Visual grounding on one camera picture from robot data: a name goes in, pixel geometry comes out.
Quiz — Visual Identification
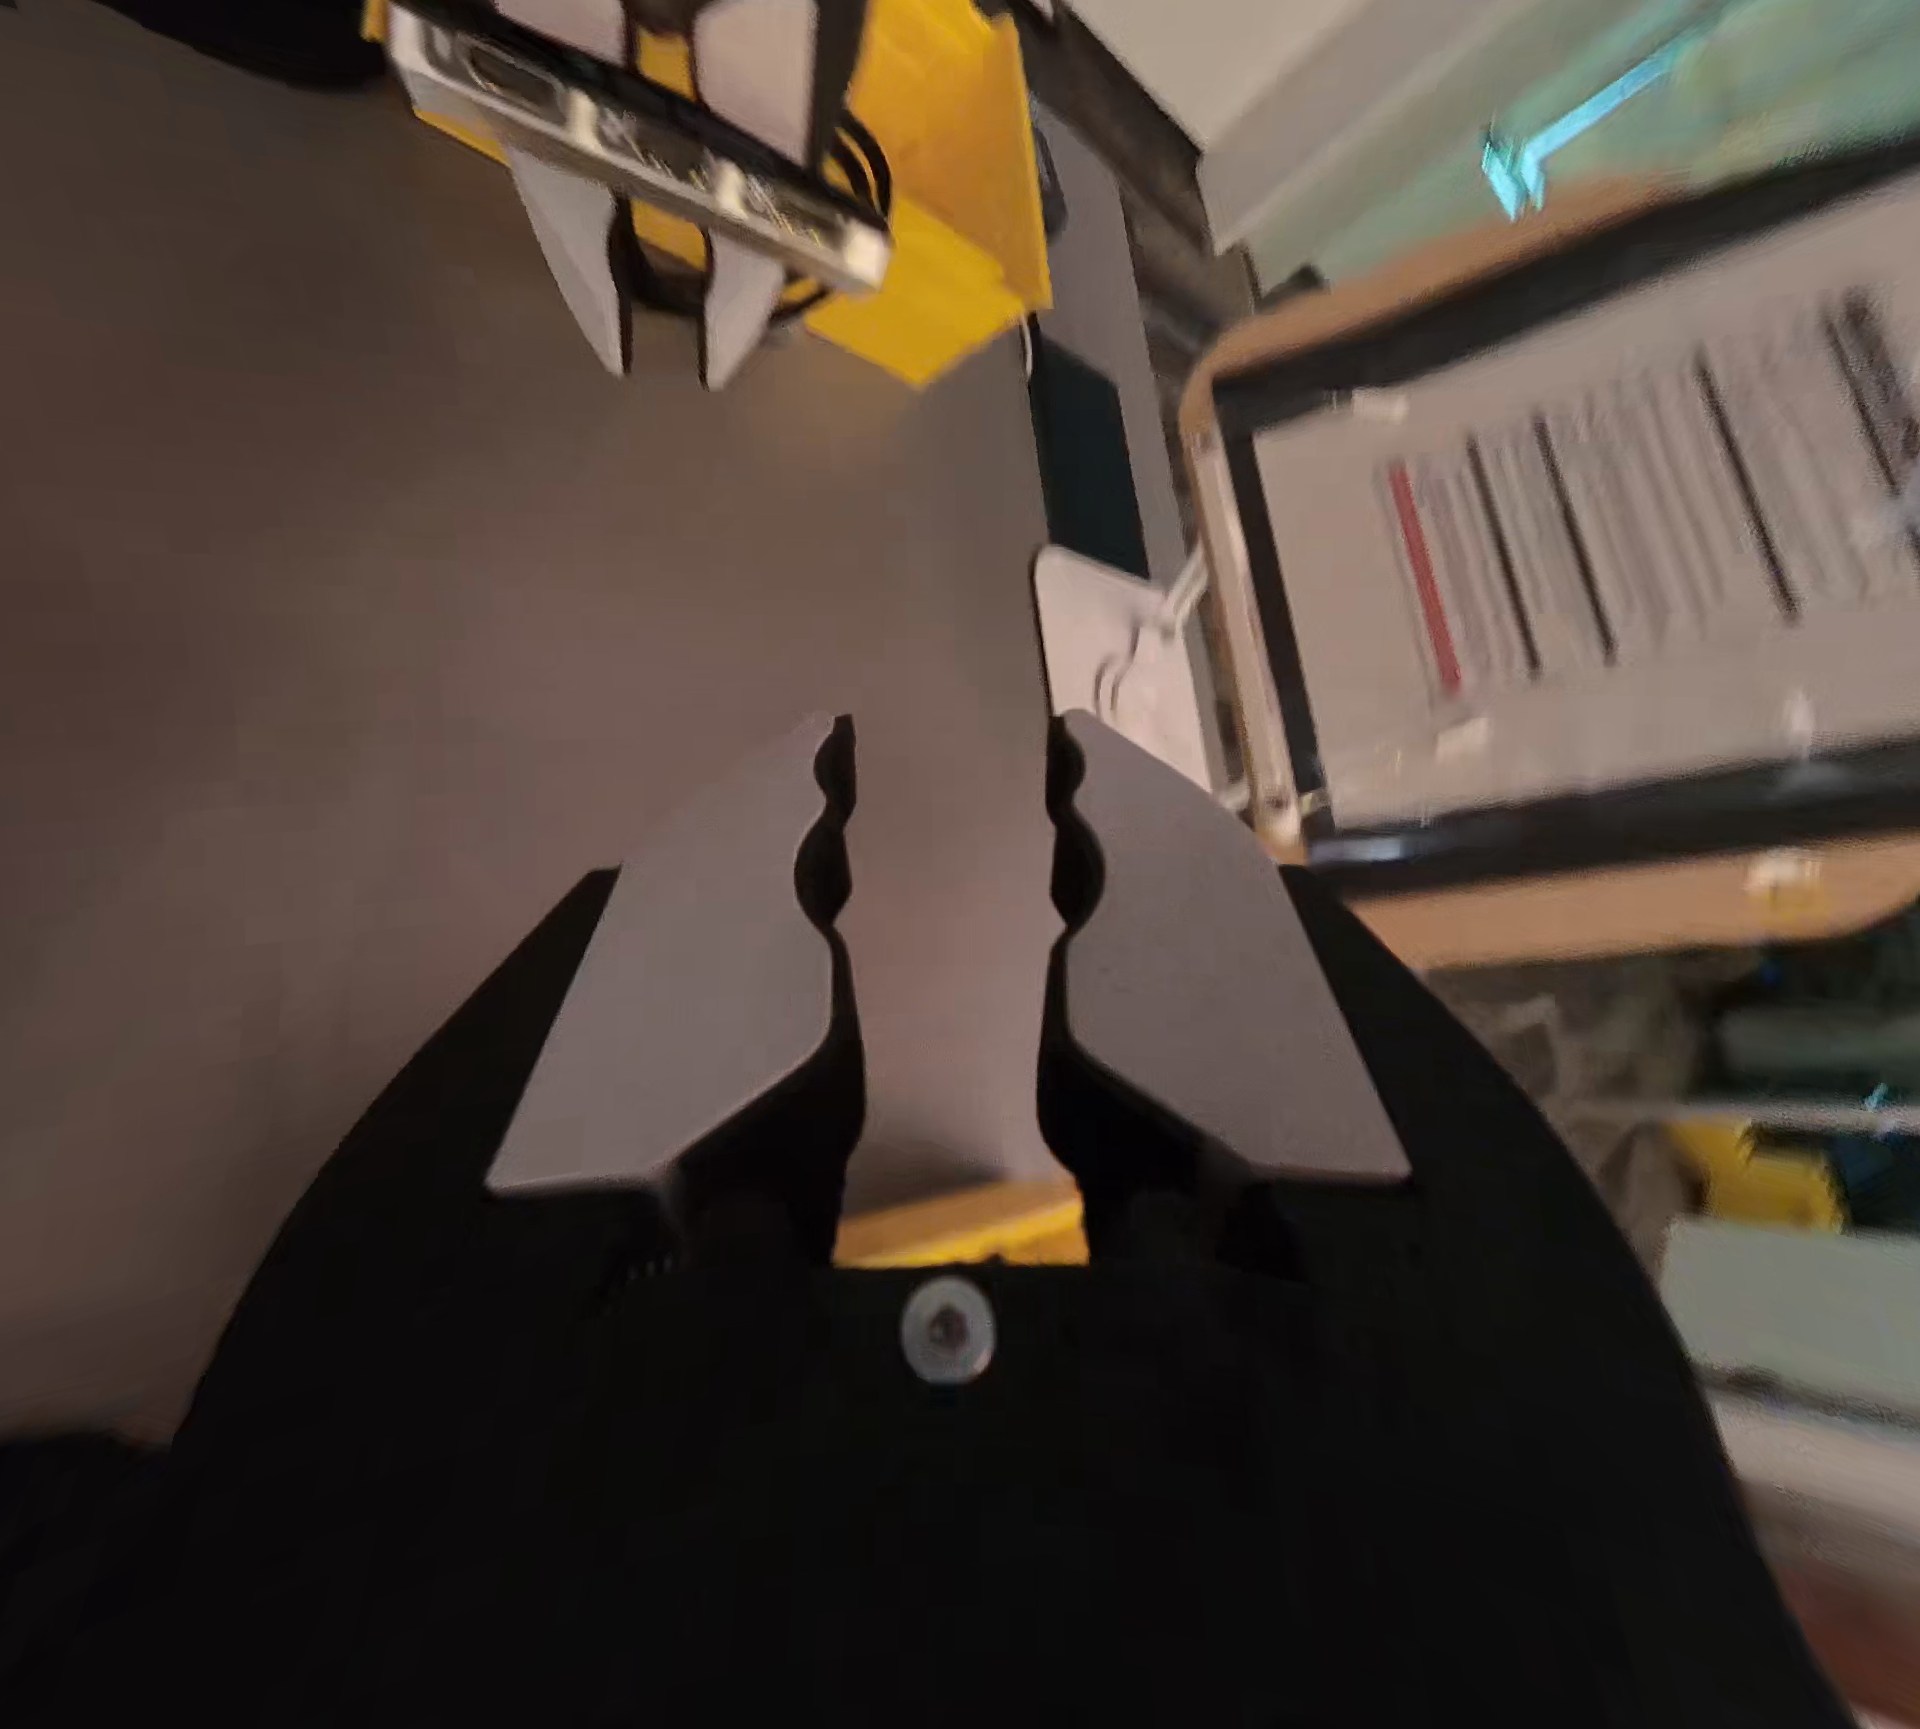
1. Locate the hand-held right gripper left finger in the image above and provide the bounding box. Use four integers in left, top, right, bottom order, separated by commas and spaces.
480, 708, 871, 1229

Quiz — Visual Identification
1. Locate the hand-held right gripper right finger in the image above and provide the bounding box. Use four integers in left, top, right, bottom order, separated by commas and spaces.
1039, 707, 1416, 1244

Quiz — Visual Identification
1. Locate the black hdmi switch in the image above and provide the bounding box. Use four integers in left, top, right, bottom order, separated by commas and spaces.
382, 0, 899, 295

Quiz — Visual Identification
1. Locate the black braided hdmi cable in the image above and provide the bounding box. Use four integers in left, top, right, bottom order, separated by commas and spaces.
606, 108, 899, 337

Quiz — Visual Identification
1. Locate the yellow plastic bin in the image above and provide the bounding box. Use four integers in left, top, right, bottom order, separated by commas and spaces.
832, 1177, 1090, 1269
361, 0, 1057, 389

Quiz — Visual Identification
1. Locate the white stand base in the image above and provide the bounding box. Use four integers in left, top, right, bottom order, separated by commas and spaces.
1032, 544, 1221, 793

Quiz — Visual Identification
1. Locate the dark pad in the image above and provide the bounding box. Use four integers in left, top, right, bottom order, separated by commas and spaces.
1027, 326, 1155, 582

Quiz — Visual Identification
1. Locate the printed instruction sheet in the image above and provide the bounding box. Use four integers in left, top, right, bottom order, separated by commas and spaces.
1244, 168, 1920, 830

